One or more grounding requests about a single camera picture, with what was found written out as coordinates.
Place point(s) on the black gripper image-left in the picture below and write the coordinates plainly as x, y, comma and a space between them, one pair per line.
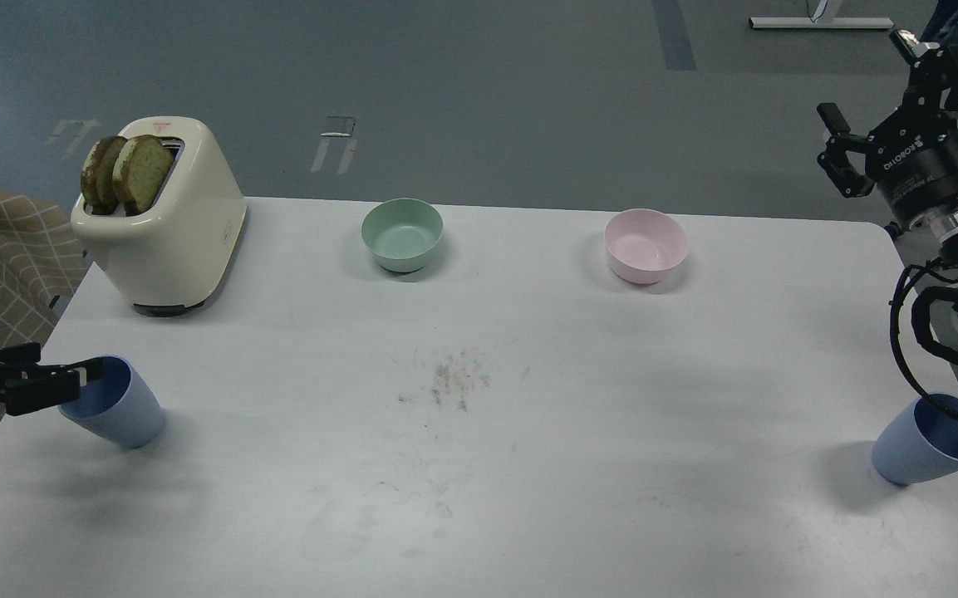
32, 388

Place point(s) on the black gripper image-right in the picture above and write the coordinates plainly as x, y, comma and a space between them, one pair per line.
912, 156

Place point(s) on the light blue cup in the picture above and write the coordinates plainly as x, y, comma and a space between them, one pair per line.
119, 406
920, 444

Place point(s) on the white stand base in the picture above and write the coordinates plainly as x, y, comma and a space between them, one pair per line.
825, 16

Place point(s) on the cream toaster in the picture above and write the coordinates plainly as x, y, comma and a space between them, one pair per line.
172, 256

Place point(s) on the toast slice left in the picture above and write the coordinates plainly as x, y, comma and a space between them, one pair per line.
97, 175

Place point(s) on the toast slice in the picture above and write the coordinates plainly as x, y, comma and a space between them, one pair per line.
141, 167
97, 175

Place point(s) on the toast slice right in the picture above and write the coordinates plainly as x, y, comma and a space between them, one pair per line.
141, 167

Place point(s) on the pink bowl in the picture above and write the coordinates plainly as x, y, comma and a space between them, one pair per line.
643, 246

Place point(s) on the green bowl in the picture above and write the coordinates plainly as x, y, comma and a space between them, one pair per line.
403, 235

